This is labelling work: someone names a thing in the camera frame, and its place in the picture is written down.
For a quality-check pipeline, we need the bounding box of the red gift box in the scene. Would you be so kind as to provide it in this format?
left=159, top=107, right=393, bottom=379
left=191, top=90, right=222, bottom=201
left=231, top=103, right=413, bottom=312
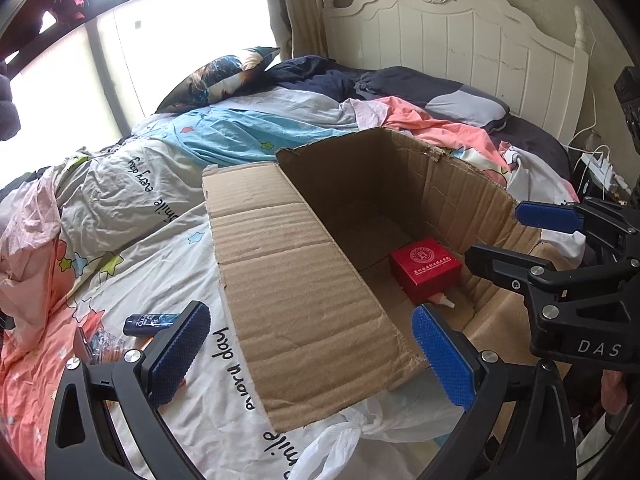
left=388, top=238, right=462, bottom=304

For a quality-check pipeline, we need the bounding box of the cotton swab plastic bag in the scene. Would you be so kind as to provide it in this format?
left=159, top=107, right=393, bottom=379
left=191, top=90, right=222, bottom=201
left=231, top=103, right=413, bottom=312
left=85, top=327, right=127, bottom=365

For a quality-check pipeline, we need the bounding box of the dark blue shampoo bottle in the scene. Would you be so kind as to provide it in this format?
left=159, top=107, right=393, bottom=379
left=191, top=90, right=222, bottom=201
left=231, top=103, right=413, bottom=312
left=122, top=313, right=180, bottom=337

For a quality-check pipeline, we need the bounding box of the pink cosmetic tube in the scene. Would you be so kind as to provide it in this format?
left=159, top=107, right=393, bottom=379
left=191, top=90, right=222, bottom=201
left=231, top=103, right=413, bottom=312
left=427, top=292, right=454, bottom=309

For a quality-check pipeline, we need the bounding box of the white power strip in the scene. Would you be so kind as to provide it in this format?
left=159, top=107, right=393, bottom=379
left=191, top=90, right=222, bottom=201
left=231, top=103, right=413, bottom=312
left=579, top=152, right=631, bottom=195

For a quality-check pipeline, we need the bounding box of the grey navy pillow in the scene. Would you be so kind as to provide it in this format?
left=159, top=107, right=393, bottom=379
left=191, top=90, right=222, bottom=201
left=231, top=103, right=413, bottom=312
left=356, top=66, right=510, bottom=131

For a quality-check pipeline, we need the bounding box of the cardboard box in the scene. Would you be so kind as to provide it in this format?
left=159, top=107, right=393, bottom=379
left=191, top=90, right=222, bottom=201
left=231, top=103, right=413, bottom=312
left=203, top=128, right=573, bottom=432

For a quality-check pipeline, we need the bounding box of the white bed headboard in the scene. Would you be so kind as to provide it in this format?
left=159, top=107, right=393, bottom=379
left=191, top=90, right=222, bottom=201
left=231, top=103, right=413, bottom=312
left=322, top=0, right=589, bottom=143

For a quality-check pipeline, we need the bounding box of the patterned dark pillow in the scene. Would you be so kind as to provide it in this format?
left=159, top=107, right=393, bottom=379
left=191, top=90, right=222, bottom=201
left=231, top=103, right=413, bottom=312
left=155, top=47, right=280, bottom=114

